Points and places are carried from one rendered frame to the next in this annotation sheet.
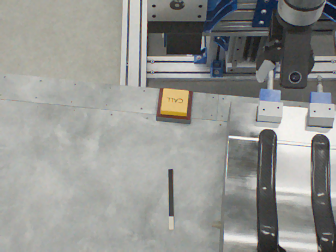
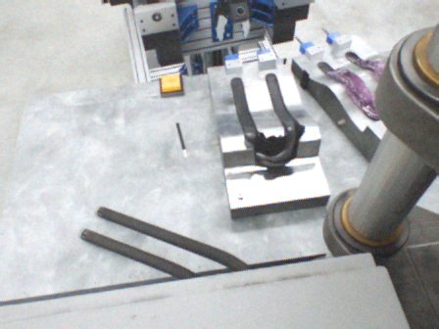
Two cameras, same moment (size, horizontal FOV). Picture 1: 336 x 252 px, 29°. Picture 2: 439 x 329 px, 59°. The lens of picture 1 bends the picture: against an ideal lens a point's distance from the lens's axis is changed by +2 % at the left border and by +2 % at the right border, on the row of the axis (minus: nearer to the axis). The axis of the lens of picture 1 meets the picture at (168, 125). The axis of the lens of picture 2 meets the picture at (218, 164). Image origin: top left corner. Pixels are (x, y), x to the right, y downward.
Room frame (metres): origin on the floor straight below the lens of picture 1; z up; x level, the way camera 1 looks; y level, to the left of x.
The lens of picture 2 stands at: (-0.23, -0.01, 1.74)
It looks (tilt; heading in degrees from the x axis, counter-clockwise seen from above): 55 degrees down; 352
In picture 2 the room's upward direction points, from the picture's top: 5 degrees counter-clockwise
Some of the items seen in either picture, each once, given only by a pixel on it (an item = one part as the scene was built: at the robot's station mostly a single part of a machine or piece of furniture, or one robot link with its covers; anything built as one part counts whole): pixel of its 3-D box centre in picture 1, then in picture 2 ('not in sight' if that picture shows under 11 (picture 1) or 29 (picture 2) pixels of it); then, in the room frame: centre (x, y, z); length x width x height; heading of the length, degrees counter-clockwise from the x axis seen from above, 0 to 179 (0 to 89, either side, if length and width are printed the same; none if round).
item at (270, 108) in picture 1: (269, 96); (231, 60); (0.74, -0.22, 0.89); 0.13 x 0.05 x 0.05; 175
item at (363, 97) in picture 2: not in sight; (371, 81); (0.53, -0.60, 0.90); 0.26 x 0.18 x 0.08; 13
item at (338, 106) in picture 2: not in sight; (370, 92); (0.52, -0.61, 0.86); 0.50 x 0.26 x 0.11; 13
